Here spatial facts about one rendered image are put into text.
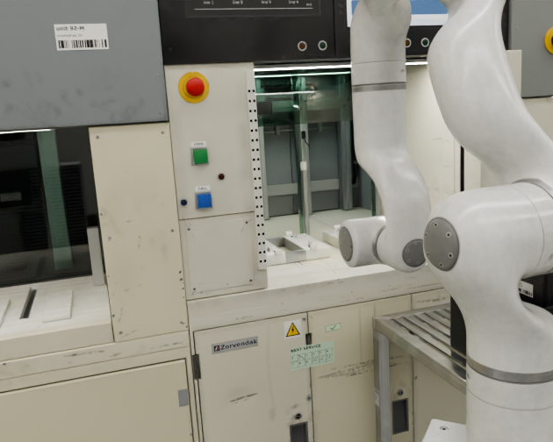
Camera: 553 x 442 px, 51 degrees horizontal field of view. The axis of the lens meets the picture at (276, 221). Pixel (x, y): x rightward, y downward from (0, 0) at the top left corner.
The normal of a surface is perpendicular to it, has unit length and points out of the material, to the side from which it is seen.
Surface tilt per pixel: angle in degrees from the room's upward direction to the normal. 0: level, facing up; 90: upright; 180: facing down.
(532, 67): 90
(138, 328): 90
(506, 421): 90
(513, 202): 37
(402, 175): 45
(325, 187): 90
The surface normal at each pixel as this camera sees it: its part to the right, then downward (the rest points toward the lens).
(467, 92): -0.54, 0.04
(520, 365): -0.30, 0.19
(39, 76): 0.31, 0.16
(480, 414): -0.87, 0.15
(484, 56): 0.02, -0.18
